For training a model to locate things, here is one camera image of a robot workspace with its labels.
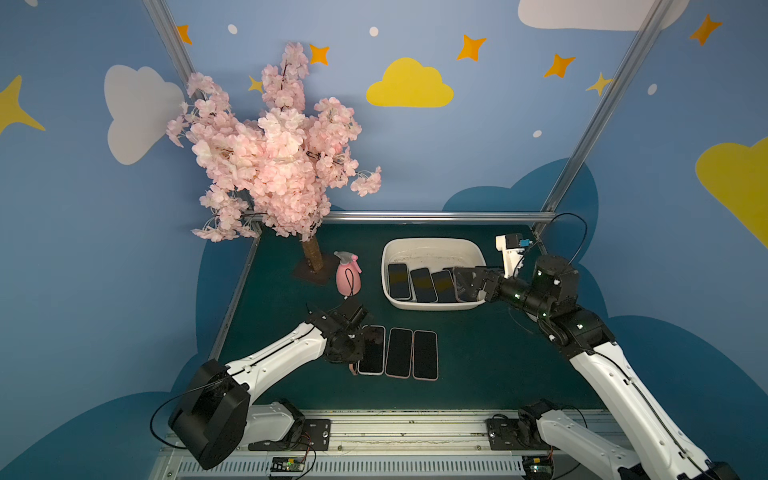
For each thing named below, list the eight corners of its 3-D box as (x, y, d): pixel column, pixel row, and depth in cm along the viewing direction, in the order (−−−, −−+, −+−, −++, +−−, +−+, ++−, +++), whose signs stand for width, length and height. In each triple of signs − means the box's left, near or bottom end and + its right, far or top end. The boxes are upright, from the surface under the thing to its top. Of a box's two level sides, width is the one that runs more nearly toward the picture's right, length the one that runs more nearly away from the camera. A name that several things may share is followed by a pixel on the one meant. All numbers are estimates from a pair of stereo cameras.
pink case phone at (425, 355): (412, 381, 86) (413, 379, 84) (410, 333, 95) (410, 330, 93) (440, 381, 86) (442, 379, 84) (435, 333, 95) (436, 330, 93)
